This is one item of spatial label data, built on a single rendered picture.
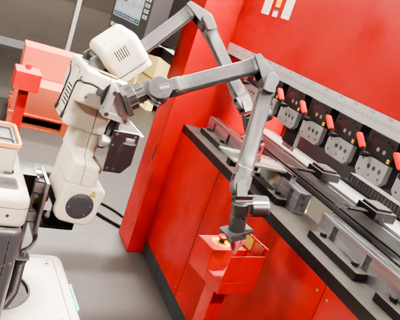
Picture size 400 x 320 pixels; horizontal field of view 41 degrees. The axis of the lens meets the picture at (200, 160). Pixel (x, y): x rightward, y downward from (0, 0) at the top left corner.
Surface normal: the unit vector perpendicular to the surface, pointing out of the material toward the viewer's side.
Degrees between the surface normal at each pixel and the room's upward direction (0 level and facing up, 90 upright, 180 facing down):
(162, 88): 63
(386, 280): 90
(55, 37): 90
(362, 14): 90
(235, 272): 90
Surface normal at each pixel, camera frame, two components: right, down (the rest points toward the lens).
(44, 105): 0.25, 0.36
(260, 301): -0.89, -0.18
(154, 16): 0.55, 0.40
